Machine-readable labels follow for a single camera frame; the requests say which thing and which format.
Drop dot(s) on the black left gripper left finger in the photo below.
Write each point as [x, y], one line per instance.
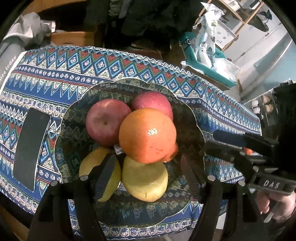
[52, 218]

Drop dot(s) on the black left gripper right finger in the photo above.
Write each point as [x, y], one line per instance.
[242, 217]

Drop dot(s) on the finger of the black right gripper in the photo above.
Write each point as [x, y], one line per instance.
[248, 140]
[228, 153]

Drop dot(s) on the large orange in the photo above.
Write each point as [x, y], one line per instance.
[247, 150]

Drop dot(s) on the dark red apple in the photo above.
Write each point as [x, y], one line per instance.
[104, 119]

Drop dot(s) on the person's right hand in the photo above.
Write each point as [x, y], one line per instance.
[286, 205]

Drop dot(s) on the grey shoe rack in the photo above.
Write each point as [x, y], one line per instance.
[264, 106]

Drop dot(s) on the black smartphone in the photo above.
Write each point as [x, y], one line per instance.
[29, 147]

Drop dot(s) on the teal cardboard box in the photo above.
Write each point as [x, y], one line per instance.
[202, 66]

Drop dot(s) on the white printed rice bag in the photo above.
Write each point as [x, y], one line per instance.
[205, 41]

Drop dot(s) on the blue patterned tablecloth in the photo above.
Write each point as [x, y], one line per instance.
[54, 79]

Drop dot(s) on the brown cardboard box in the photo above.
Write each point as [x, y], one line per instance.
[80, 38]

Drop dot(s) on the grey white clothing pile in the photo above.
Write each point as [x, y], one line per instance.
[27, 32]

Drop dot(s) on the wooden shelf frame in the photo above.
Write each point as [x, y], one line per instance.
[237, 17]

